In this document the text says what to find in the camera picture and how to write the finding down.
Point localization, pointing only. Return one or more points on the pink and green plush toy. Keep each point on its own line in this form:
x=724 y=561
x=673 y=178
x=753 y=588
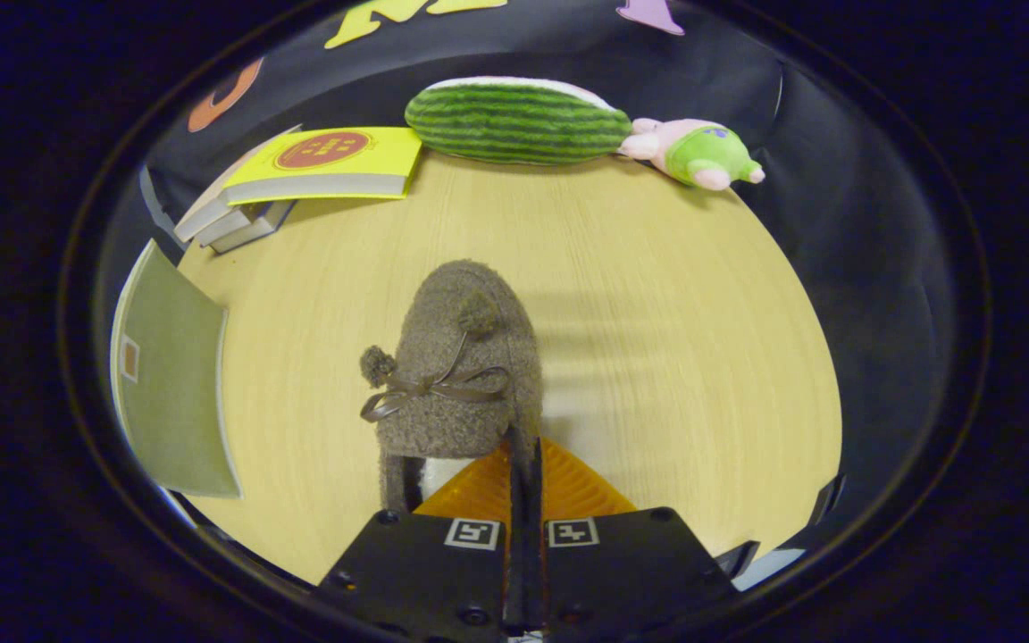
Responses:
x=702 y=156

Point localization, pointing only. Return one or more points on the yellow book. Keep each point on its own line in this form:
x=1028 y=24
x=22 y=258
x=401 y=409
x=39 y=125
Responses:
x=327 y=161

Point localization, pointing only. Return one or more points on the brown fuzzy shoe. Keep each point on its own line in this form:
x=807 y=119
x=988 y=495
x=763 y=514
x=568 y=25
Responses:
x=443 y=339

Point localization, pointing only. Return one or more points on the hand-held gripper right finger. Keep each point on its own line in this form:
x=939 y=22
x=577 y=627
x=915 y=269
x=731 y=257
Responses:
x=538 y=536

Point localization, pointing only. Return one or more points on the white book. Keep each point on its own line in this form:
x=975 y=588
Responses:
x=229 y=229

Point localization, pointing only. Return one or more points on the beige book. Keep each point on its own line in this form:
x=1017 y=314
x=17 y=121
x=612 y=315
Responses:
x=206 y=212

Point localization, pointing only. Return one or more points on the watermelon plush toy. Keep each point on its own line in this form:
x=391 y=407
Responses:
x=514 y=125

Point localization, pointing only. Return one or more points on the grey-green fabric storage box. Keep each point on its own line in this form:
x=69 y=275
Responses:
x=171 y=375

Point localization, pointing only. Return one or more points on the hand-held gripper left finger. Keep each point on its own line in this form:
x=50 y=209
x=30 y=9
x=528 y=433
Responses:
x=507 y=536

